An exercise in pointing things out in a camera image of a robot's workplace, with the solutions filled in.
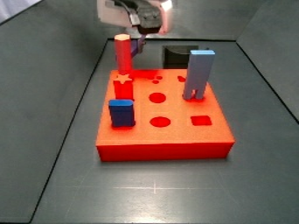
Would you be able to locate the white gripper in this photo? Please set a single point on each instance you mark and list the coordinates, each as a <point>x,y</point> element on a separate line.
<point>147,15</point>

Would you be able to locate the purple rectangular block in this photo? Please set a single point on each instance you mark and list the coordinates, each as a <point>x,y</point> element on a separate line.
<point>138,45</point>

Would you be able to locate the black fixture stand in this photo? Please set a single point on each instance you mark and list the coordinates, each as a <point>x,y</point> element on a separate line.
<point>176,56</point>

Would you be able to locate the red shape-sorting board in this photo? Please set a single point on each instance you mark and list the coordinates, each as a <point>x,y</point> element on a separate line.
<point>174,129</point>

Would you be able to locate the red hexagonal tall peg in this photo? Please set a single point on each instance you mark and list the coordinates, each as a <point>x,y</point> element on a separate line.
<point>123,53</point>

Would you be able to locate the light blue arch peg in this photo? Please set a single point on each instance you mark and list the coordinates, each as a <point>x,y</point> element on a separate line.
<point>198,73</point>

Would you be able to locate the red star peg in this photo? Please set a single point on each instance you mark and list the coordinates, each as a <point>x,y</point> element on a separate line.
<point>123,84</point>

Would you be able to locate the dark blue short peg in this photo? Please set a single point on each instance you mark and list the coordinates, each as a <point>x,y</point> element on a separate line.
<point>122,113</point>

